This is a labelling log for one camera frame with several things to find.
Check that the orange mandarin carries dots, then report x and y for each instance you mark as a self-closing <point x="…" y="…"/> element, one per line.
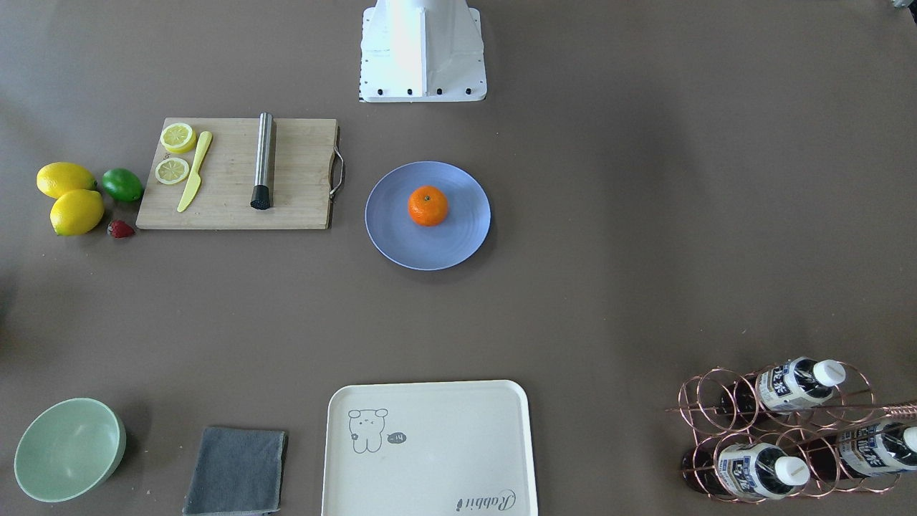
<point x="428" y="206"/>

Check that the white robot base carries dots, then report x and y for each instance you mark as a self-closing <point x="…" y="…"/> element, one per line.
<point x="422" y="51"/>

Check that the blue plate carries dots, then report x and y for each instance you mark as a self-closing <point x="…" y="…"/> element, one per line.
<point x="427" y="248"/>

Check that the wooden cutting board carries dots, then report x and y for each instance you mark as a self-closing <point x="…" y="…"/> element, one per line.
<point x="302" y="179"/>

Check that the cream tray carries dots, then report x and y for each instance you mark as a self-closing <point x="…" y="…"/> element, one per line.
<point x="433" y="448"/>

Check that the steel muddler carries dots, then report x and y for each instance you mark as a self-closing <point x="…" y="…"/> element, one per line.
<point x="261" y="198"/>

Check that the yellow plastic knife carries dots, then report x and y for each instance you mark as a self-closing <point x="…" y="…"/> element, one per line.
<point x="194" y="180"/>

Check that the lemon slice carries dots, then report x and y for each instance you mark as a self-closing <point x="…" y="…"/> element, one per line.
<point x="172" y="170"/>

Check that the lemon half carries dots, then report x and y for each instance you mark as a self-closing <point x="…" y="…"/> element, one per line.
<point x="178" y="138"/>

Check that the grey cloth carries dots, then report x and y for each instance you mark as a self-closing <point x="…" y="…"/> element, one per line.
<point x="237" y="472"/>

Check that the red strawberry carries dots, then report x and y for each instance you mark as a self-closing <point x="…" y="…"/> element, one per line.
<point x="119" y="229"/>

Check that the green lime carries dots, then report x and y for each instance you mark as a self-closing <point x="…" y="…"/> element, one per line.
<point x="122" y="185"/>

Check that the dark drink bottle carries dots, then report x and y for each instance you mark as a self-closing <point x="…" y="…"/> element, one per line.
<point x="796" y="385"/>
<point x="882" y="449"/>
<point x="745" y="472"/>

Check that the yellow lemon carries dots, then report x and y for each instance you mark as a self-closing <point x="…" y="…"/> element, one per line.
<point x="77" y="212"/>
<point x="56" y="179"/>

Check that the green bowl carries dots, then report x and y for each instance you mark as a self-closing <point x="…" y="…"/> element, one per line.
<point x="69" y="450"/>

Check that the copper wire bottle rack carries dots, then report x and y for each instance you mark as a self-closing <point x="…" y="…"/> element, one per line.
<point x="802" y="427"/>

